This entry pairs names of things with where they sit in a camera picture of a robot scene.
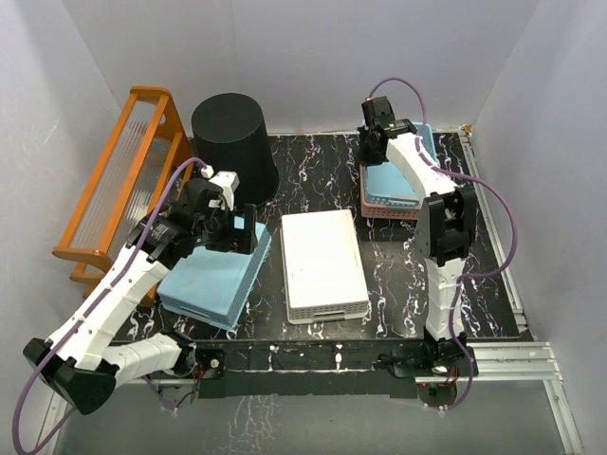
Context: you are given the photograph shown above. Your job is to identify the light blue perforated basket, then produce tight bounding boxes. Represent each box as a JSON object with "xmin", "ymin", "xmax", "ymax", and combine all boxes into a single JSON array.
[{"xmin": 157, "ymin": 222, "xmax": 271, "ymax": 331}]

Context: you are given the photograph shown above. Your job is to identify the dark blue perforated basket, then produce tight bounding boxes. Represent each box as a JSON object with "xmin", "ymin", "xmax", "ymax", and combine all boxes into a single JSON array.
[{"xmin": 359, "ymin": 120, "xmax": 435, "ymax": 209}]

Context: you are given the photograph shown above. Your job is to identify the white perforated basket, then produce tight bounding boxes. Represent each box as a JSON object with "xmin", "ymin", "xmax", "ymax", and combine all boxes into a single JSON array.
[{"xmin": 280, "ymin": 209, "xmax": 368, "ymax": 324}]

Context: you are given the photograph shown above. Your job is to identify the large black plastic bucket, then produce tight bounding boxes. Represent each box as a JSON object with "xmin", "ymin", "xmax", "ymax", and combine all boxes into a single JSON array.
[{"xmin": 191, "ymin": 93, "xmax": 280, "ymax": 207}]

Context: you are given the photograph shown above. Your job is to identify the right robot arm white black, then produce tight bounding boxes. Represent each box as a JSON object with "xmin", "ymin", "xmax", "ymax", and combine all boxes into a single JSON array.
[{"xmin": 358, "ymin": 96, "xmax": 477, "ymax": 376}]

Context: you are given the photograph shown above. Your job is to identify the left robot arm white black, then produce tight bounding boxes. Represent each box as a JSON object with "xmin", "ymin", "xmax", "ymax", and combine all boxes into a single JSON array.
[{"xmin": 23, "ymin": 172, "xmax": 257, "ymax": 415}]

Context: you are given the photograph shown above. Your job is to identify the pink perforated basket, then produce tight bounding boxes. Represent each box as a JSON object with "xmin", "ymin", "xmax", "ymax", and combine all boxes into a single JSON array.
[{"xmin": 359, "ymin": 165, "xmax": 420, "ymax": 220}]

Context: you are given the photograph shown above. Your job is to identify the orange wooden rack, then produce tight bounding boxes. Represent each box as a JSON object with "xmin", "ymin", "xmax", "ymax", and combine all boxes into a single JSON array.
[{"xmin": 52, "ymin": 86, "xmax": 193, "ymax": 297}]

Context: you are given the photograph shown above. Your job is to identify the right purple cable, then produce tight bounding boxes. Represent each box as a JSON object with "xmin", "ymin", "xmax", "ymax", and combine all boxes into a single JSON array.
[{"xmin": 364, "ymin": 78, "xmax": 517, "ymax": 411}]

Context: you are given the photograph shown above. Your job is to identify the purple cable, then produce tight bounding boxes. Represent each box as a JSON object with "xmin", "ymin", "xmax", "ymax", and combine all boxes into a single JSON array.
[
  {"xmin": 11, "ymin": 157, "xmax": 214, "ymax": 455},
  {"xmin": 364, "ymin": 78, "xmax": 517, "ymax": 411}
]

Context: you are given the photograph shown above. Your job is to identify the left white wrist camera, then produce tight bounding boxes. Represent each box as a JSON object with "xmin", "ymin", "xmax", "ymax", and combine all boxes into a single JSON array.
[{"xmin": 200, "ymin": 166, "xmax": 240, "ymax": 210}]

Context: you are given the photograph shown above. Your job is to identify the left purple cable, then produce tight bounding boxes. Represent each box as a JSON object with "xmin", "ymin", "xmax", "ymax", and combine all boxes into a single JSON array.
[{"xmin": 11, "ymin": 157, "xmax": 214, "ymax": 455}]

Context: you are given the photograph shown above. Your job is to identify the black front mounting rail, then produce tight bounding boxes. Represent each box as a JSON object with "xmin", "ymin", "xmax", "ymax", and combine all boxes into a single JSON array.
[{"xmin": 195, "ymin": 339, "xmax": 430, "ymax": 399}]

